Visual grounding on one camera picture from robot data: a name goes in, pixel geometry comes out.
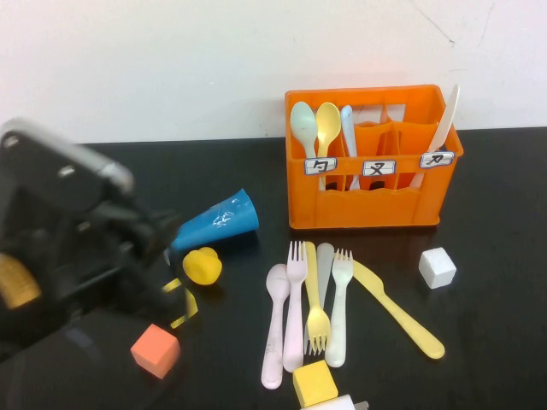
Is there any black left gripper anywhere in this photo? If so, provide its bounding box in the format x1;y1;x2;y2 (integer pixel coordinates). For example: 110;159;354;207
0;187;198;343

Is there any pale green plastic spoon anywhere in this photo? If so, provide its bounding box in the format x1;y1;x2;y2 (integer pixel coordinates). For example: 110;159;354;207
290;101;321;160

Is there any yellow plastic spoon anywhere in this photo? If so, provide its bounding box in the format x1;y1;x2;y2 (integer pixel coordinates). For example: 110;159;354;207
315;102;343;159

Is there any orange plastic cutlery holder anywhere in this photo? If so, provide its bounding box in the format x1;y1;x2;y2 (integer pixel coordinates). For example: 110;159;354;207
285;84;465;231

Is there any yellow plastic cap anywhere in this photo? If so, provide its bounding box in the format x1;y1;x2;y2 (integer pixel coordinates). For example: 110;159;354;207
182;246;224;286

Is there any yellow foam cube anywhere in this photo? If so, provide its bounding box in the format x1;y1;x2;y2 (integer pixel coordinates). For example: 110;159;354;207
163;277;200;331
291;359;339;407

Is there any blue cone cup clear base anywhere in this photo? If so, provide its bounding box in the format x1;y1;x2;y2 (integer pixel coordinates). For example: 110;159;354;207
164;187;261;266

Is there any orange foam cube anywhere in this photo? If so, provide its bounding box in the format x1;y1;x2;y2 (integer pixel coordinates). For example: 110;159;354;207
130;323;181;379

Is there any pink plastic spoon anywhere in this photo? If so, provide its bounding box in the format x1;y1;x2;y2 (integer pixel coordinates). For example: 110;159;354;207
260;263;291;390

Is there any pink plastic fork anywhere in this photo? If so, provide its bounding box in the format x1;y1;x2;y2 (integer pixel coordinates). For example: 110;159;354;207
281;240;309;373

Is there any grey translucent plastic knife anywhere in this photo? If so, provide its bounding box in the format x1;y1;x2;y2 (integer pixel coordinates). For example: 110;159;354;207
315;242;335;313

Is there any yellow plastic fork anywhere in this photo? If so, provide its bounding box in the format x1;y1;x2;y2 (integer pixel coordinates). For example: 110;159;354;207
303;241;332;355

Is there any white paper label spoon character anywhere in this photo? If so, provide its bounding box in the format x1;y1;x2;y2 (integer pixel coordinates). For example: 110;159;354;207
303;156;338;176

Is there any white plastic fork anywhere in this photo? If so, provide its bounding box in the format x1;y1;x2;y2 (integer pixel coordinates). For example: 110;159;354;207
324;248;355;368

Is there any white plug adapter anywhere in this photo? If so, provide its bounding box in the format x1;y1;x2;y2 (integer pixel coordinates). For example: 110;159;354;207
298;393;372;410

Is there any light blue plastic utensil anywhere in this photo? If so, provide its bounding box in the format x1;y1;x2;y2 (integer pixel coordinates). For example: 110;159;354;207
340;105;362;191

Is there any white paper label fork character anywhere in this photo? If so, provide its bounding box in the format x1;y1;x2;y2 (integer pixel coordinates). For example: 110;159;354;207
362;159;397;178

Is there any yellow plastic knife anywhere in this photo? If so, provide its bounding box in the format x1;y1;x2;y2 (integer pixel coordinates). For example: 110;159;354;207
350;259;446;360

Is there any white foam cube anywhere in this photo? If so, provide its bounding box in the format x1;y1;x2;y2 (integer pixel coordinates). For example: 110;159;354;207
418;247;458;290

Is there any white paper label knife character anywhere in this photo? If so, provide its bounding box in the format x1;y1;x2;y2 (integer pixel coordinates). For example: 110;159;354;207
419;150;456;169

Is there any white plastic knife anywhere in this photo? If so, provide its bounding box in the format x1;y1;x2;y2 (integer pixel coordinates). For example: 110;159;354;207
409;84;461;189

